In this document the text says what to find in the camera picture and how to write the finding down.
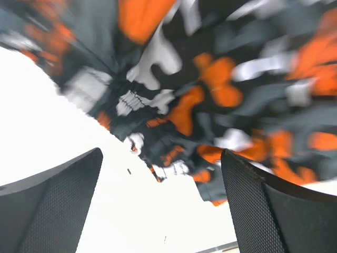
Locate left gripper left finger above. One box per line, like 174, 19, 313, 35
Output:
1, 148, 103, 253

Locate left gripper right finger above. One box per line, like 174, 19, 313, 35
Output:
221, 150, 336, 253

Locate orange camouflage shorts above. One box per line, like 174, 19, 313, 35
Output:
1, 1, 336, 206

